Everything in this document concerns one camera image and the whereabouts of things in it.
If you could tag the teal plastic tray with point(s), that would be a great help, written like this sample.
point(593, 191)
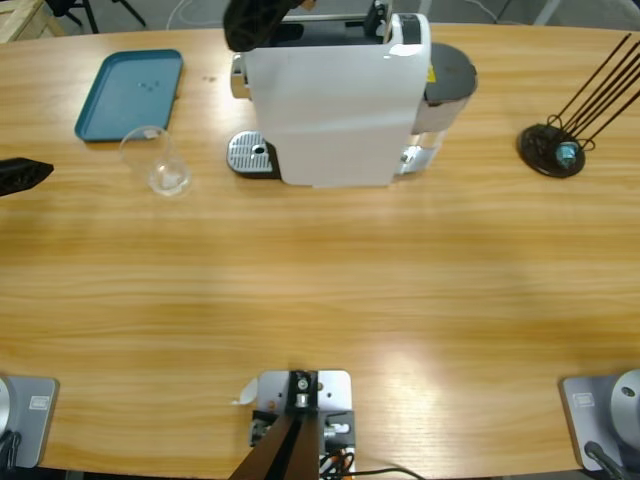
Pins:
point(130, 90)

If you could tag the teal coffee capsule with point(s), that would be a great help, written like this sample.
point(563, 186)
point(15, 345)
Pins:
point(567, 152)

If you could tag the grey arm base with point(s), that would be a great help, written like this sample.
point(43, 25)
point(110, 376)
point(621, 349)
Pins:
point(595, 415)
point(35, 420)

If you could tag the light wooden crate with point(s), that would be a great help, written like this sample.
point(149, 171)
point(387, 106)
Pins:
point(25, 20)

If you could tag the clear drinking glass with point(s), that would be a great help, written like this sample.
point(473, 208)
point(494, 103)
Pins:
point(145, 150)

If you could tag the white capsule coffee machine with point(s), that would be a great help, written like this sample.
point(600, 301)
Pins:
point(325, 110)

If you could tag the black aluminium profile post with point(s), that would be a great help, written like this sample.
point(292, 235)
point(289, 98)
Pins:
point(280, 450)

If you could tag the black stand legs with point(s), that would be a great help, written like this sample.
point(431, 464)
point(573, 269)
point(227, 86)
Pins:
point(89, 15)

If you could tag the black capsule holder with rods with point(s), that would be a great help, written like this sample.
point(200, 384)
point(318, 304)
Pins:
point(537, 147)

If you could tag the silver slotted drip tray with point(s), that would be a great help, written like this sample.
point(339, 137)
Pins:
point(247, 152)

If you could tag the grey metal mount plate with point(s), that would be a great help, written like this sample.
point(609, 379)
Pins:
point(332, 395)

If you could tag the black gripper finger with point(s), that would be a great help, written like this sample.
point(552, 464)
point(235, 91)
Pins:
point(252, 22)
point(22, 176)

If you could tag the white tape tab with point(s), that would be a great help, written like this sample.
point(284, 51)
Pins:
point(247, 392)

